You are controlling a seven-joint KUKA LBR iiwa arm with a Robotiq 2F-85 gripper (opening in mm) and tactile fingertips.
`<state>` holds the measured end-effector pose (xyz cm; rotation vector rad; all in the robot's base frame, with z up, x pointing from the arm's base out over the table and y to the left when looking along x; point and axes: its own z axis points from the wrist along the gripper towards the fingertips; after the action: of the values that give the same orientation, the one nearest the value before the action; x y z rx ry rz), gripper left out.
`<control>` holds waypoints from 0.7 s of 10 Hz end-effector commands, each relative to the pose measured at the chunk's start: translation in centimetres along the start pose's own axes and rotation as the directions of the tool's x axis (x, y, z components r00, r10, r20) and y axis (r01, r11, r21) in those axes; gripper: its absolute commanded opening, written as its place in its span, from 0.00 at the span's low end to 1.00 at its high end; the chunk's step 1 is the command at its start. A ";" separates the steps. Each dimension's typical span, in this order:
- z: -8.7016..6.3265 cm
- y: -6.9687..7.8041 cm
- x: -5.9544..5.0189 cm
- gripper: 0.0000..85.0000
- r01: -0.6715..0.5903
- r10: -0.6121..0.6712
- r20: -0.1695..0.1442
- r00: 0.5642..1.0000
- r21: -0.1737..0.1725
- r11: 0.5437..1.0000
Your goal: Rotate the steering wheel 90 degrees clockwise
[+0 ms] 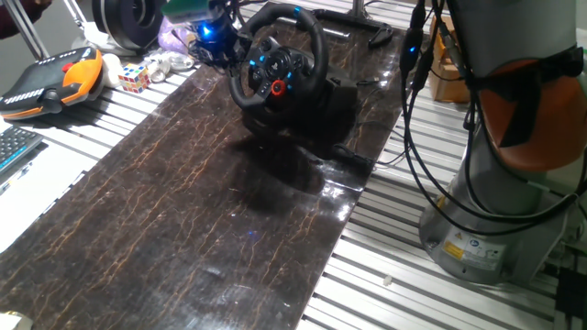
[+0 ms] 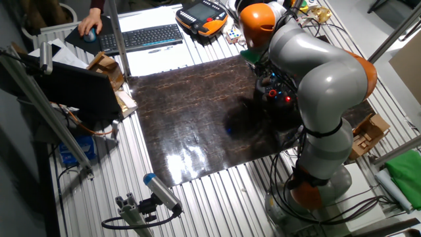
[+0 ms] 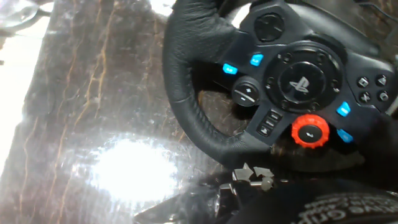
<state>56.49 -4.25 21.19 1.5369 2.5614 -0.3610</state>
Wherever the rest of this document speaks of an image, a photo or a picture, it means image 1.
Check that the black racing steering wheel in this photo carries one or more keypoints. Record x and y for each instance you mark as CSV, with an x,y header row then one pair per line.
x,y
275,64

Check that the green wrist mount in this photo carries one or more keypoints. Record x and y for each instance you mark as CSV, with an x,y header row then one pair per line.
x,y
188,10

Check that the black stand base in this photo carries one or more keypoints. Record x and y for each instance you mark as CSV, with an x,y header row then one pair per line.
x,y
380,34

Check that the small white scrap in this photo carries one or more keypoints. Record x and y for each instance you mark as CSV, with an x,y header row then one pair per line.
x,y
388,280

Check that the dark red sleeved forearm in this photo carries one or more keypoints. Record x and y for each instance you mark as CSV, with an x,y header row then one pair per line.
x,y
14,20

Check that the black orange teach pendant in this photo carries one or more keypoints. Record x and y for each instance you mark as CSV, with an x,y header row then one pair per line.
x,y
41,87

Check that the clear plastic wrapper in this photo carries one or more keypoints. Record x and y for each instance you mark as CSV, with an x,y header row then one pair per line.
x,y
169,62

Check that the open cardboard box with inserts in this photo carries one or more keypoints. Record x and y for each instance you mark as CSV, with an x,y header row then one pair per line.
x,y
447,82

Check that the Rubik's cube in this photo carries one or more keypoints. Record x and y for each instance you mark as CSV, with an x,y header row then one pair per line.
x,y
134,78

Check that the dark wooden board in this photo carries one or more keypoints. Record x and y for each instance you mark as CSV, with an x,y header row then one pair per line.
x,y
160,206

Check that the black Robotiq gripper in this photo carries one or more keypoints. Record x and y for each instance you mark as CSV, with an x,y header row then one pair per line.
x,y
213,43

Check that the aluminium frame post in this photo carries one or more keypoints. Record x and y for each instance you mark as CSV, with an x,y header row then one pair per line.
x,y
75,13
27,32

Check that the black computer keyboard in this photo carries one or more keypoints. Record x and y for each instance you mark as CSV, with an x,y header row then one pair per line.
x,y
16,146

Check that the white round object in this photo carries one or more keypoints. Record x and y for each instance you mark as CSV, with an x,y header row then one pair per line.
x,y
111,69

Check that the large white sheet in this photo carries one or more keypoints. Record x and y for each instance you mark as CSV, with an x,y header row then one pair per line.
x,y
32,192

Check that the aluminium stand post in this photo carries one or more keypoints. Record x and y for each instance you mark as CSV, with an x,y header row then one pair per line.
x,y
358,7

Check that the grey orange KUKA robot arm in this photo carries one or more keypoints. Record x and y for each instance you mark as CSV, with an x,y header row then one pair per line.
x,y
495,192

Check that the purple plastic bag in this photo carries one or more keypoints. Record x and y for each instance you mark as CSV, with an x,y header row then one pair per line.
x,y
172,39

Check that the white gold packet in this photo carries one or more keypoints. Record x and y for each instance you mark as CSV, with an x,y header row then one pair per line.
x,y
11,322

